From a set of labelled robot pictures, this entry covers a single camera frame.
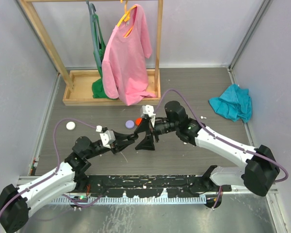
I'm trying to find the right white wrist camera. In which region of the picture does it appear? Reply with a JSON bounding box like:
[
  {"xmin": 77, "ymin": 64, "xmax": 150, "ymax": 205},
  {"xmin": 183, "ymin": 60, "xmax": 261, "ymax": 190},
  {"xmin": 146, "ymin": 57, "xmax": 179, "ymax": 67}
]
[{"xmin": 141, "ymin": 105, "xmax": 156, "ymax": 127}]

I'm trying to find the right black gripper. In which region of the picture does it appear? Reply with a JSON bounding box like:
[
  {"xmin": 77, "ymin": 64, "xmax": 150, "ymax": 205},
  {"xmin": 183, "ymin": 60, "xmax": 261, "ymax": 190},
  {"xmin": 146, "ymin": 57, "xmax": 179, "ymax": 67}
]
[{"xmin": 134, "ymin": 116, "xmax": 178, "ymax": 151}]

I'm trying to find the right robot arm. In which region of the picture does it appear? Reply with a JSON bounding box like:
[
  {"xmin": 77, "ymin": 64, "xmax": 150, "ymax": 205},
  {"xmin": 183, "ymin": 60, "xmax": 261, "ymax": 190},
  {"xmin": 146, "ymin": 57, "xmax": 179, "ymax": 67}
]
[{"xmin": 134, "ymin": 101, "xmax": 280, "ymax": 197}]

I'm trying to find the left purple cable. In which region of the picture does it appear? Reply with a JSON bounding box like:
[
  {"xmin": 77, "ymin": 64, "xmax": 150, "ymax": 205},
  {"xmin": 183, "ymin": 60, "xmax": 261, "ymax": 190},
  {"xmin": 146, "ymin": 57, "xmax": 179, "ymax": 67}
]
[{"xmin": 0, "ymin": 118, "xmax": 97, "ymax": 233}]

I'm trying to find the white earbud charging case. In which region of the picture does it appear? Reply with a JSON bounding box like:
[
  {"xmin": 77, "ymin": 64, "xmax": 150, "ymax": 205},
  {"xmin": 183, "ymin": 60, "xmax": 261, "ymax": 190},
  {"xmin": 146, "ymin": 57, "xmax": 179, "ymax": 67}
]
[{"xmin": 66, "ymin": 121, "xmax": 76, "ymax": 131}]

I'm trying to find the purple earbud charging case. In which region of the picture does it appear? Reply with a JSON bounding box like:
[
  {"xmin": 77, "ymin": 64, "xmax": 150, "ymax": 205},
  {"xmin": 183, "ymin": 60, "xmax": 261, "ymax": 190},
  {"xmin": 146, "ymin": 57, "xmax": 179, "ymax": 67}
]
[{"xmin": 125, "ymin": 120, "xmax": 135, "ymax": 129}]

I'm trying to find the wooden clothes rack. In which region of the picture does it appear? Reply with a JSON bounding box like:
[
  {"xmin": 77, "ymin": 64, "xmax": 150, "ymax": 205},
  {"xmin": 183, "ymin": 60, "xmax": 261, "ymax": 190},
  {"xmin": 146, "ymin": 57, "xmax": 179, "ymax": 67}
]
[{"xmin": 19, "ymin": 0, "xmax": 163, "ymax": 106}]

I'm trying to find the black earbud charging case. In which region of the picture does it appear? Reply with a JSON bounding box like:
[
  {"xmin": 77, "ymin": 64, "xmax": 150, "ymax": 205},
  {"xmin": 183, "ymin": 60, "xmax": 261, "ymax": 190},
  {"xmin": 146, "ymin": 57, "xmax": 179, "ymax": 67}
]
[{"xmin": 128, "ymin": 133, "xmax": 139, "ymax": 141}]

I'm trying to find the white slotted cable duct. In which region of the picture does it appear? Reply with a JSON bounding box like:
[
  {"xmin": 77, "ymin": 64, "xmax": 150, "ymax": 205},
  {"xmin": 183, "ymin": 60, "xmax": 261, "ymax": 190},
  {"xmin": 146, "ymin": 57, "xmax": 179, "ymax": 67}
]
[{"xmin": 49, "ymin": 193, "xmax": 207, "ymax": 205}]

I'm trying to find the yellow hanger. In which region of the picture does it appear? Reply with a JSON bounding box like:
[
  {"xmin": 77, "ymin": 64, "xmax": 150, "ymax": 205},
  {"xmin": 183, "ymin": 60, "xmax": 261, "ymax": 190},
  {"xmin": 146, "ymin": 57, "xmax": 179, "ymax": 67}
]
[{"xmin": 117, "ymin": 0, "xmax": 136, "ymax": 38}]

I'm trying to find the green garment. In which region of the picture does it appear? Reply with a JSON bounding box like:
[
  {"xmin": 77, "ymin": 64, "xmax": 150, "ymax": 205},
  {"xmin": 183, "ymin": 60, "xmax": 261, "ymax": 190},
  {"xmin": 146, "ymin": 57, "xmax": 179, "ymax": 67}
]
[{"xmin": 91, "ymin": 13, "xmax": 118, "ymax": 100}]

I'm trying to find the pink t-shirt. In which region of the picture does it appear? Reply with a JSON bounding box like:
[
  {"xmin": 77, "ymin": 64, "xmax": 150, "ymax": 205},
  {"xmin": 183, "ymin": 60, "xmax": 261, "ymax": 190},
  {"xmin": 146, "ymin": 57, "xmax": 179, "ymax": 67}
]
[{"xmin": 102, "ymin": 4, "xmax": 156, "ymax": 106}]

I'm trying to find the grey-blue hanger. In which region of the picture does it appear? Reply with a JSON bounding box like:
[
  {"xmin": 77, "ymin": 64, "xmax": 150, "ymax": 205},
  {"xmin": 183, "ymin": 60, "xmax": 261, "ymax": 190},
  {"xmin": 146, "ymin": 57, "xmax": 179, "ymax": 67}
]
[{"xmin": 86, "ymin": 0, "xmax": 105, "ymax": 76}]

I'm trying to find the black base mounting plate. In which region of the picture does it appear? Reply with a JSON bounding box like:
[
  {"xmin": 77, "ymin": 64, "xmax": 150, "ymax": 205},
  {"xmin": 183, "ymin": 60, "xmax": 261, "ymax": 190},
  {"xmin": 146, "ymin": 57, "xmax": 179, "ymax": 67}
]
[{"xmin": 76, "ymin": 175, "xmax": 219, "ymax": 198}]

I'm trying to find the orange earbud charging case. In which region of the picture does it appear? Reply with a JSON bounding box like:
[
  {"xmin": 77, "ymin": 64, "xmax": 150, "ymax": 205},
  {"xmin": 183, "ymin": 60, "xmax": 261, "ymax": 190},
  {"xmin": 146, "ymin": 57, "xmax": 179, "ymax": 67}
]
[{"xmin": 135, "ymin": 117, "xmax": 142, "ymax": 126}]

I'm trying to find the teal cloth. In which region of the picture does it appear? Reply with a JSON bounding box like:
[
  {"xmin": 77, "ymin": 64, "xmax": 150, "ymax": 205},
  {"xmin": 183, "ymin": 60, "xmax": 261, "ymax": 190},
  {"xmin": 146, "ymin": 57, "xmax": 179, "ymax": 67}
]
[{"xmin": 209, "ymin": 84, "xmax": 252, "ymax": 123}]

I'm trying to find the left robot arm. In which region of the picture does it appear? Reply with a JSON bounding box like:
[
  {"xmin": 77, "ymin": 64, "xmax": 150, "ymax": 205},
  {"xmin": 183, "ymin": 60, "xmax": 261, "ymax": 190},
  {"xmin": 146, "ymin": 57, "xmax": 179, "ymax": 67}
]
[{"xmin": 0, "ymin": 130, "xmax": 138, "ymax": 233}]

